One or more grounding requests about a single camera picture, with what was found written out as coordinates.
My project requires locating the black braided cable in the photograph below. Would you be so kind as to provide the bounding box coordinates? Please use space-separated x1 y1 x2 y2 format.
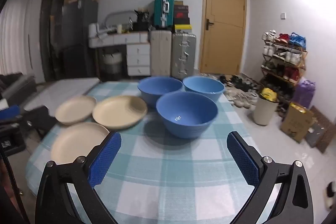
0 145 29 224

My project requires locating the tall dark cabinet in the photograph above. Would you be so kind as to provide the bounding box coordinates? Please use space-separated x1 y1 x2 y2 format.
41 0 84 83

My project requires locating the collection of assorted shoes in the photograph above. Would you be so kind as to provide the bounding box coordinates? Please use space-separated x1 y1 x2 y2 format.
262 30 307 106

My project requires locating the grey refrigerator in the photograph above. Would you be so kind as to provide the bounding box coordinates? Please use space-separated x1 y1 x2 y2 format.
62 0 99 80

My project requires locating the teal checked tablecloth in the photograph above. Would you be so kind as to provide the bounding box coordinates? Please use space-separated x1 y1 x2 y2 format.
26 80 263 224

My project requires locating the teal suitcase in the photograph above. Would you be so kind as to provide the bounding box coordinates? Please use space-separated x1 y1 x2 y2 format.
154 0 175 28

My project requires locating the dark grey chair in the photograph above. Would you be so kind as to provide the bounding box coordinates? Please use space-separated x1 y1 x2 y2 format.
0 72 36 106

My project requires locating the printed cardboard box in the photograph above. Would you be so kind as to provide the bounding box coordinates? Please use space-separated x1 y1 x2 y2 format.
280 102 315 143

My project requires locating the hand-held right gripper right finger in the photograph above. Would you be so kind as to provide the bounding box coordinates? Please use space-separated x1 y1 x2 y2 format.
226 131 314 224

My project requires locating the white curtain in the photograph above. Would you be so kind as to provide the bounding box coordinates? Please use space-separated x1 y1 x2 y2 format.
0 0 28 77

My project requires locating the yellow plastic bag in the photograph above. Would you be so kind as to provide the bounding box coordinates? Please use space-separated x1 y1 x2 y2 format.
260 88 279 102

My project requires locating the brown mat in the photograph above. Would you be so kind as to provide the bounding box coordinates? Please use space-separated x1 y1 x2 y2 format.
311 106 336 153

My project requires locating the wooden shoe rack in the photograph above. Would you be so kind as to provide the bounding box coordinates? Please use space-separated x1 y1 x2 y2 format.
261 30 307 109

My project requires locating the black red shoe box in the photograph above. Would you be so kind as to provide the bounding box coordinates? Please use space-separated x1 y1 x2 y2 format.
174 5 189 18

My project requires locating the pile of sneakers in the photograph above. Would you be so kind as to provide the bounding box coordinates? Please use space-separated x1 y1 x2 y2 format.
201 73 263 109

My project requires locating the woven laundry basket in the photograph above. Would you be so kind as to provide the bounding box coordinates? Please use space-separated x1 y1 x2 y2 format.
102 52 123 75

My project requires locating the beige suitcase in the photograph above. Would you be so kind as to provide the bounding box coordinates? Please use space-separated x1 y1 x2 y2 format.
149 29 174 77

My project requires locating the beige round plate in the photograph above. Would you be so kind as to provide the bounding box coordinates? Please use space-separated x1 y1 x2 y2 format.
50 123 110 165
55 95 97 125
92 95 148 130

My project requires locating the white desk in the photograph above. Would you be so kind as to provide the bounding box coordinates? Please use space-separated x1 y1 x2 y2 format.
89 31 151 80

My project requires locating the wooden door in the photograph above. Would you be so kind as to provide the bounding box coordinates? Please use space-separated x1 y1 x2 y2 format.
199 0 247 75

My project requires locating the white wardrobe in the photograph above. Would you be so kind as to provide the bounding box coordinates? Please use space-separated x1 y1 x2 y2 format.
25 0 46 83

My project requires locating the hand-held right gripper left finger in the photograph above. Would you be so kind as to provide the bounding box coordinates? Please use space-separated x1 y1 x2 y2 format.
35 131 122 224

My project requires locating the curved metal frame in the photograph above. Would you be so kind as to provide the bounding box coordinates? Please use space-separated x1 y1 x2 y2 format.
104 11 134 28

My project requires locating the purple bag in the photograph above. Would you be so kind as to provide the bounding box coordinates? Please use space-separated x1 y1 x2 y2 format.
292 78 317 110

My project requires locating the light blue bowl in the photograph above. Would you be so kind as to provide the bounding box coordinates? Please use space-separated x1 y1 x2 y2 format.
182 76 225 104

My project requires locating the beige trash bin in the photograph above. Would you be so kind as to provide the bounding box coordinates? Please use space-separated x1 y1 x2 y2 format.
253 94 280 126

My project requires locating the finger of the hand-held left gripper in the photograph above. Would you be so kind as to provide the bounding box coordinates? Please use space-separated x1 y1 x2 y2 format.
22 106 57 139
0 105 21 122

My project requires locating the silver suitcase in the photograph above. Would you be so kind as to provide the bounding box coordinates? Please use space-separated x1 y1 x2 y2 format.
171 32 197 80

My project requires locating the black bag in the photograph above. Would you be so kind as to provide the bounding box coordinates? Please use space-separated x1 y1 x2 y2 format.
133 9 153 31

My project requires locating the dark blue bowl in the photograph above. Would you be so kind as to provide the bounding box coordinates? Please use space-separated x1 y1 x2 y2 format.
156 91 219 139
138 76 183 109

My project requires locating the grey flat box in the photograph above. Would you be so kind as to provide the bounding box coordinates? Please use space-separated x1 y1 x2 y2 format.
304 122 326 148

